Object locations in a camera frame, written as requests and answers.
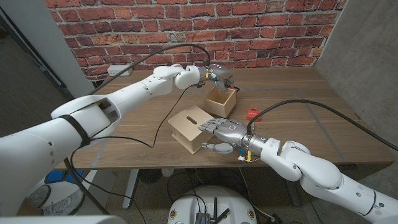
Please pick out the white power outlet strip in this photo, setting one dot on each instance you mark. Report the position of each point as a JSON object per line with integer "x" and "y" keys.
{"x": 113, "y": 69}

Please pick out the dark round floor object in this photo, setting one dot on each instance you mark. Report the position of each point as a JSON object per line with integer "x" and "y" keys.
{"x": 149, "y": 176}

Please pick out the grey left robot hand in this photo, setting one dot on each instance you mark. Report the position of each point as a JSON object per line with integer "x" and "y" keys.
{"x": 222, "y": 73}

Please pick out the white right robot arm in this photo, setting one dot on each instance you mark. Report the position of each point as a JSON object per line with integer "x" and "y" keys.
{"x": 311, "y": 171}

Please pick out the red brick printed backdrop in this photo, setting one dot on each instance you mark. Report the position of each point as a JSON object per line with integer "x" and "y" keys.
{"x": 248, "y": 31}

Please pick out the black floor plug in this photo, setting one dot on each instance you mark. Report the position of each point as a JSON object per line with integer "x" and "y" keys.
{"x": 276, "y": 219}

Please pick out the tilted black antenna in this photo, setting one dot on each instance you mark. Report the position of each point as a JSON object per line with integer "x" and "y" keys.
{"x": 224, "y": 214}

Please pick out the person with grey sneakers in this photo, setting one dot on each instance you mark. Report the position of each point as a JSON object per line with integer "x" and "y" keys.
{"x": 62, "y": 207}

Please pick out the white table leg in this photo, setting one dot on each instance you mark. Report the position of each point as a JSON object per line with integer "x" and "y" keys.
{"x": 130, "y": 186}

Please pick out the white robot torso edge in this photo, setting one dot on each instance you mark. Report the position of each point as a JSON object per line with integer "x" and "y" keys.
{"x": 62, "y": 220}

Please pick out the red block with metal pin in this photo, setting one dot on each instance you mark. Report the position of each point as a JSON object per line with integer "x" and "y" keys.
{"x": 251, "y": 112}

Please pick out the small grey computer box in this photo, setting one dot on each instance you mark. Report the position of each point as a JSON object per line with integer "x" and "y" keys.
{"x": 202, "y": 218}

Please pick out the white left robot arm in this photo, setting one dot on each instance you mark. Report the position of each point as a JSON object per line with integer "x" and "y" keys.
{"x": 133, "y": 93}

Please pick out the wooden box with slot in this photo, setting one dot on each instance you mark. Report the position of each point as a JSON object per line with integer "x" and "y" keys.
{"x": 186, "y": 132}

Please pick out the blue foot pedal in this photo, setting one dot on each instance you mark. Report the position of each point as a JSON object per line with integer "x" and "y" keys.
{"x": 74, "y": 175}
{"x": 55, "y": 177}

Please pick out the straight black antenna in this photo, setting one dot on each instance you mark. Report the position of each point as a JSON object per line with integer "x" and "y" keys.
{"x": 215, "y": 208}

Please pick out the wooden drawer with red front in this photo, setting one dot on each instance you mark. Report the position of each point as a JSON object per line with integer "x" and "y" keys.
{"x": 219, "y": 105}

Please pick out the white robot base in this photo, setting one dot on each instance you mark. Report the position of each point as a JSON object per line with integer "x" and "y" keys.
{"x": 224, "y": 202}

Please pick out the white round table foot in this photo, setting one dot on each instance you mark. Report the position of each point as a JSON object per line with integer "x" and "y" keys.
{"x": 168, "y": 172}

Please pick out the grey table leg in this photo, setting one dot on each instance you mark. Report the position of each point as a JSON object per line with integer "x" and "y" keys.
{"x": 293, "y": 196}

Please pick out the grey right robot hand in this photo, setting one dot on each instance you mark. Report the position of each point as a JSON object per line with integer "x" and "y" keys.
{"x": 231, "y": 130}

